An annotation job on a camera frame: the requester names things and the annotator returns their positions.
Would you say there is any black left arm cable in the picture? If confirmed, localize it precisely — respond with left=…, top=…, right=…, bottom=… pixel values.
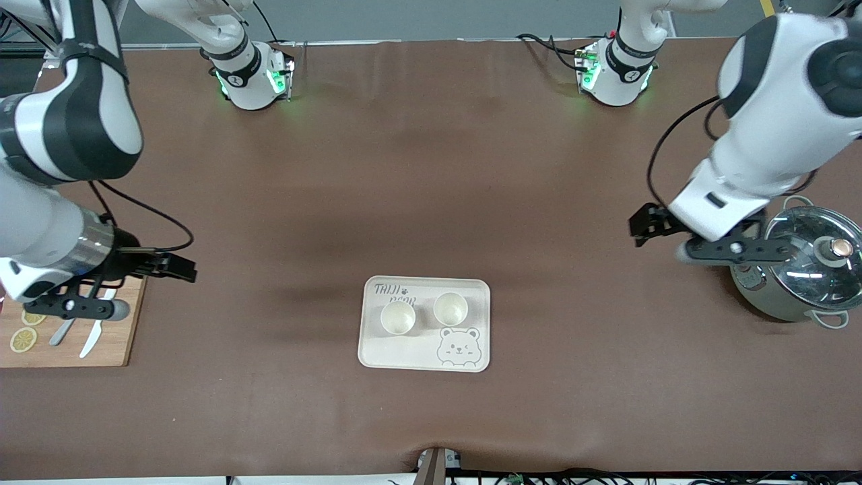
left=646, top=94, right=819, bottom=211

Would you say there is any white paper-like cup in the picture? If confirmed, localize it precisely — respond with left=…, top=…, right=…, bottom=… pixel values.
left=433, top=292, right=469, bottom=327
left=380, top=300, right=417, bottom=335

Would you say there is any glass pot lid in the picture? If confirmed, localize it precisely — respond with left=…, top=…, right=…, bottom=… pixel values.
left=764, top=205, right=862, bottom=311

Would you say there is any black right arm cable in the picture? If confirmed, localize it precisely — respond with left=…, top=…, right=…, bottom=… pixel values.
left=88, top=179, right=196, bottom=253

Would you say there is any grey-green cooking pot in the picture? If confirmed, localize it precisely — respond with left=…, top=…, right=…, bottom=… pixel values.
left=729, top=195, right=862, bottom=329

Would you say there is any wooden cutting board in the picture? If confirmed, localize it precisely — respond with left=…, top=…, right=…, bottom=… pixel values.
left=0, top=276, right=147, bottom=368

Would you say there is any aluminium camera post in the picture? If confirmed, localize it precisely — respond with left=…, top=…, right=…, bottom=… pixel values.
left=416, top=447, right=462, bottom=485

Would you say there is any grey plastic knife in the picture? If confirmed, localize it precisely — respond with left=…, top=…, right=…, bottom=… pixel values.
left=48, top=317, right=78, bottom=348

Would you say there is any black base power cable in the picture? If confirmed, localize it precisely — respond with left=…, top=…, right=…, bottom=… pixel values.
left=515, top=32, right=587, bottom=71

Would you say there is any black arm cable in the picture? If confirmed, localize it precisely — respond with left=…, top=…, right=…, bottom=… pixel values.
left=646, top=94, right=819, bottom=211
left=88, top=179, right=196, bottom=253

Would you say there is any cream tray with bear print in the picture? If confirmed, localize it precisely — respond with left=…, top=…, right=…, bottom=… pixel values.
left=358, top=276, right=491, bottom=373

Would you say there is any white plastic knife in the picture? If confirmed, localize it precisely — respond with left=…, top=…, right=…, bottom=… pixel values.
left=79, top=288, right=119, bottom=359

